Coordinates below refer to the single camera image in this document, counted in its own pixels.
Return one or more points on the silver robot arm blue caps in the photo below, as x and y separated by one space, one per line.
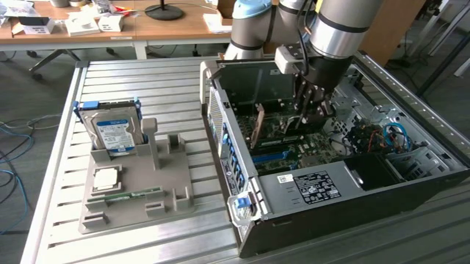
338 41

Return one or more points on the white flat box round inset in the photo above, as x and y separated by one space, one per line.
80 26

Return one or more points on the silver metal drive cage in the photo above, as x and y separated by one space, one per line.
349 118

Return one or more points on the silver disk bay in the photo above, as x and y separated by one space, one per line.
418 165

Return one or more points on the white paper stack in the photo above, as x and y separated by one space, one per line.
216 23

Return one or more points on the tape roll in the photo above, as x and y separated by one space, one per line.
76 2

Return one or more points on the graphics card with metal bracket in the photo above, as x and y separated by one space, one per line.
258 126

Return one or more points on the hard disk in blue carrier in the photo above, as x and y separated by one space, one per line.
114 134

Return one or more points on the silver CPU chip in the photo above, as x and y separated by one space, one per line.
104 178

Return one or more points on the green motherboard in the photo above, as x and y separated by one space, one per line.
315 148

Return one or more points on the wooden desk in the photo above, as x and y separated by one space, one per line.
164 27

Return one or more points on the black open PC case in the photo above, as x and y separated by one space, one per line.
330 228

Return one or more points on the brown cardboard box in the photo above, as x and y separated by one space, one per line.
224 8

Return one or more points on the grey metal cup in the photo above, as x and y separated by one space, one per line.
59 2

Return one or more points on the white box with black lid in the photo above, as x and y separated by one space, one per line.
36 26

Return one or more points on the small white labelled box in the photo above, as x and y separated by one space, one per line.
110 23

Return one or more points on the black installed RAM stick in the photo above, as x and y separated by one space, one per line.
279 142

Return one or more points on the green RAM stick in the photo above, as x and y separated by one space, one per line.
128 195

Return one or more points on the grey power supply unit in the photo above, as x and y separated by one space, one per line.
279 198

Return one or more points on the blue case latch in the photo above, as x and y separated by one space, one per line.
242 202

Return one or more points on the black monitor stand base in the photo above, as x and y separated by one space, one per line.
163 12

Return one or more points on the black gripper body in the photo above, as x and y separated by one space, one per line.
326 71

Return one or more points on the grey wheeled desk leg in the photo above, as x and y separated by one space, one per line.
47 59

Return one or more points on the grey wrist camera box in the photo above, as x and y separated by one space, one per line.
287 60

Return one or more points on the wooden cabinet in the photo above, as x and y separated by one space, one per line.
397 27

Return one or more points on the grey parts rack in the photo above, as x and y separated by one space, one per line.
139 176

